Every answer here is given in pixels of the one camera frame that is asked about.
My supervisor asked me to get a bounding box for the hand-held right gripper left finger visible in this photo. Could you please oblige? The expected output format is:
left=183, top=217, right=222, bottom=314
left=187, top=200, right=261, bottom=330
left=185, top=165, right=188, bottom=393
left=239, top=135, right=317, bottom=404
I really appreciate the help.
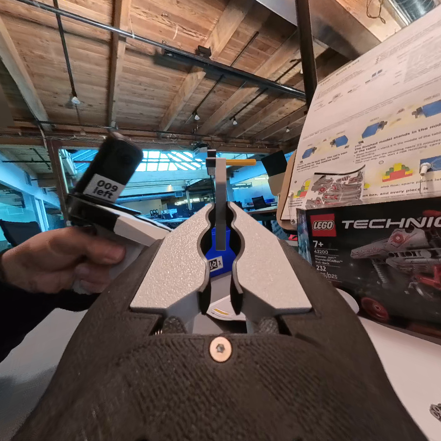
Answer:
left=130, top=203, right=215, bottom=333

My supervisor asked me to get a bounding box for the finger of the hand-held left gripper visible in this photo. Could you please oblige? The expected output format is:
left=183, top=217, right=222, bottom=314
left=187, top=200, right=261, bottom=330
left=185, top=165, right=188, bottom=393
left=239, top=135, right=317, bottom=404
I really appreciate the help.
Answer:
left=113, top=214, right=173, bottom=247

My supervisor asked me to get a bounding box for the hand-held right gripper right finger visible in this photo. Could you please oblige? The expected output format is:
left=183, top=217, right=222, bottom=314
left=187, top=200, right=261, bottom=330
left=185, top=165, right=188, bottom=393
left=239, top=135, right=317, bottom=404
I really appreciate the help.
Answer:
left=226, top=202, right=313, bottom=333

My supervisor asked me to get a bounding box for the grey angled toy beam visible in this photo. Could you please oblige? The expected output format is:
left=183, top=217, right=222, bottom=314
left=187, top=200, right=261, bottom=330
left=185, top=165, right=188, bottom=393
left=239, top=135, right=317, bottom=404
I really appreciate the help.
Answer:
left=214, top=158, right=227, bottom=251

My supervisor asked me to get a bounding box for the grey desk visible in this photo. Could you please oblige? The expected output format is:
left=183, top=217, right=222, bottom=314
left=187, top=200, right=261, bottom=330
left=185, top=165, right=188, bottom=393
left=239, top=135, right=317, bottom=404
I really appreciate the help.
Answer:
left=0, top=272, right=255, bottom=441

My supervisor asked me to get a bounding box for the person's left hand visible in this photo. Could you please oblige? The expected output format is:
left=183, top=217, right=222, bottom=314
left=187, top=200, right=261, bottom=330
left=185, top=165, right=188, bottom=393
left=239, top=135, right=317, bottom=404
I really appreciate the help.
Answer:
left=0, top=227, right=127, bottom=294

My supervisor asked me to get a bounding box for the blue plastic bin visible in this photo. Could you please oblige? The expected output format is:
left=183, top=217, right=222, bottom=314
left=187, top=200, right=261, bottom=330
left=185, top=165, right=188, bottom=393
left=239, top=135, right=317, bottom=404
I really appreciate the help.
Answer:
left=204, top=226, right=238, bottom=279

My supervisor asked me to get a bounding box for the black toy set box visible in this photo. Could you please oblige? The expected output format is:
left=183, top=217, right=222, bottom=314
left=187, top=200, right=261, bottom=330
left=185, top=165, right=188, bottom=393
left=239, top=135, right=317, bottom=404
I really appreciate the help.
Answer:
left=296, top=197, right=441, bottom=340

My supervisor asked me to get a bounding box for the black and tan board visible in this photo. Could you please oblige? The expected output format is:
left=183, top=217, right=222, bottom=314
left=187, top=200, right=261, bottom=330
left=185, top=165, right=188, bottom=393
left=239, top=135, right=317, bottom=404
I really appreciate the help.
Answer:
left=260, top=149, right=288, bottom=198

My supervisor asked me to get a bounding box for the toy sticker sheet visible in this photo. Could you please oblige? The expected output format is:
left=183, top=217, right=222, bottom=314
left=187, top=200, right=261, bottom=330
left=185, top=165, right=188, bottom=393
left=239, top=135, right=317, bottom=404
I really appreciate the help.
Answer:
left=305, top=165, right=366, bottom=209

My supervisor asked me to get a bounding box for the open instruction booklet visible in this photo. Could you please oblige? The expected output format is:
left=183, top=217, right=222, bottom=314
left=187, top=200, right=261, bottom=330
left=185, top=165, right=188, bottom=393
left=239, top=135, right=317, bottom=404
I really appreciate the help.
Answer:
left=206, top=288, right=441, bottom=441

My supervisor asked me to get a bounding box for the printed instruction sheet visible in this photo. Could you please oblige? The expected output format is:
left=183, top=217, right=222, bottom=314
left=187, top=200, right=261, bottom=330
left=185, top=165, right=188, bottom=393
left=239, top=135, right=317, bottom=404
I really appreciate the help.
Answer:
left=281, top=15, right=441, bottom=221

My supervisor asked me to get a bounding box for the black ceiling rail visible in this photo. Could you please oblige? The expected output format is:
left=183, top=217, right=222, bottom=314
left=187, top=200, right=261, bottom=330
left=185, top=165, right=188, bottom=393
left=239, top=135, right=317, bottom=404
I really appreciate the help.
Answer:
left=153, top=45, right=307, bottom=101

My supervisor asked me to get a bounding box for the black metal post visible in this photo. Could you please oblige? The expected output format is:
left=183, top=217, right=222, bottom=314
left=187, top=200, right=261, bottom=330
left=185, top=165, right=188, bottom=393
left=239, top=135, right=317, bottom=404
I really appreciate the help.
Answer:
left=294, top=0, right=318, bottom=108

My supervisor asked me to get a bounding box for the silver air duct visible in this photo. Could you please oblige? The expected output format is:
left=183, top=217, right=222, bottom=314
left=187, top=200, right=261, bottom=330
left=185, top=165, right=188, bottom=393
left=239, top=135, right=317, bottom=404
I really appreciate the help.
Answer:
left=381, top=0, right=441, bottom=29

